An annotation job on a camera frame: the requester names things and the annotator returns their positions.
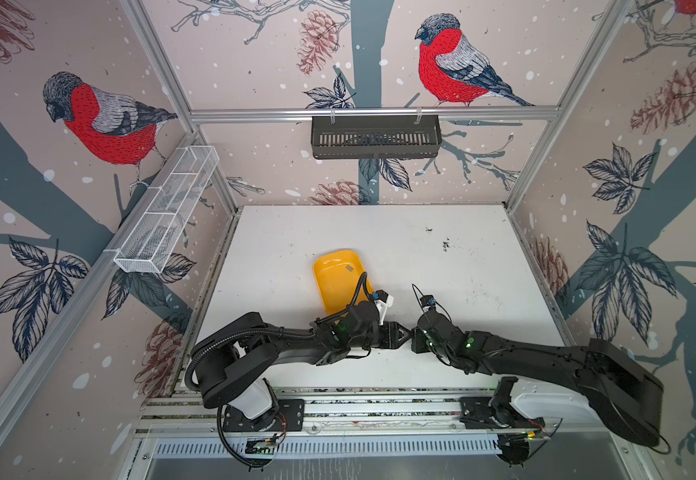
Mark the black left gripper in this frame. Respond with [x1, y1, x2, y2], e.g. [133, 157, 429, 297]
[348, 320, 415, 349]

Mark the yellow plastic tray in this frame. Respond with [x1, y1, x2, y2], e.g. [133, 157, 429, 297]
[313, 250, 365, 316]

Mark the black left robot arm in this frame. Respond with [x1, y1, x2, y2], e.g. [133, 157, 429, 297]
[184, 273, 412, 426]

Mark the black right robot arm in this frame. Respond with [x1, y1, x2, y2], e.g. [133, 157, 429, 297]
[412, 309, 664, 447]

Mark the aluminium top crossbar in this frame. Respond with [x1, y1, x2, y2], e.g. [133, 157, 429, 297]
[189, 106, 561, 125]

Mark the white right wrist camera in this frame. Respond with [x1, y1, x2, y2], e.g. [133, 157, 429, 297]
[419, 294, 438, 312]

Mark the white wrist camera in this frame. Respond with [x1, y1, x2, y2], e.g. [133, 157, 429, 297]
[371, 290, 394, 325]
[419, 294, 438, 312]

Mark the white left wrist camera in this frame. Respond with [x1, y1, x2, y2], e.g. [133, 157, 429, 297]
[371, 290, 394, 325]

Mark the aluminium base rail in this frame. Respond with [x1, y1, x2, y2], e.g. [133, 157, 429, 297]
[134, 386, 565, 460]

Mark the black hanging wire basket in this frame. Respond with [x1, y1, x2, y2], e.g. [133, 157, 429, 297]
[311, 115, 442, 160]

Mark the white wire mesh basket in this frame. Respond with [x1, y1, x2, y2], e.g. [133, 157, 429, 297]
[102, 144, 219, 274]

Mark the aluminium frame corner post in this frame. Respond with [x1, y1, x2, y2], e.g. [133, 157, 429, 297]
[118, 0, 241, 211]

